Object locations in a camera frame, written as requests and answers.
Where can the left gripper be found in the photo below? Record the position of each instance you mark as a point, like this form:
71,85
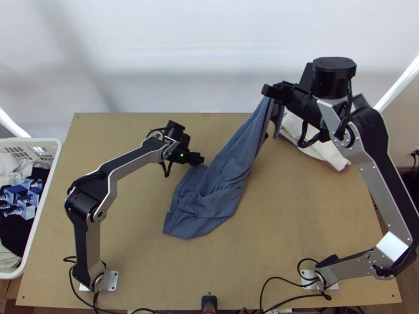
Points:
189,157

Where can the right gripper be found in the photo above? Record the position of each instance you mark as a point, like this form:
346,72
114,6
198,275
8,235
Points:
288,95

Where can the blue t-shirt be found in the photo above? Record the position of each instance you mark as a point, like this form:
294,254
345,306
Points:
216,186

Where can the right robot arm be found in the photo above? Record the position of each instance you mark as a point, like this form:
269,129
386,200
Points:
376,170

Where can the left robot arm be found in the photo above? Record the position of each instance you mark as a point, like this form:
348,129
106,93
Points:
131,160

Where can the pile of folded clothes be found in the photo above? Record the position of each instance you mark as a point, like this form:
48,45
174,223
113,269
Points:
327,153

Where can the white pole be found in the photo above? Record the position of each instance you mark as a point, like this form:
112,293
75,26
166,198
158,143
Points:
397,83
13,126

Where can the white laundry basket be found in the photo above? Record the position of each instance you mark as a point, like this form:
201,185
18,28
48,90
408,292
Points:
45,183

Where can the heap of clothes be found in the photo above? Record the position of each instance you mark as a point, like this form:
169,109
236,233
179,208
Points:
19,196

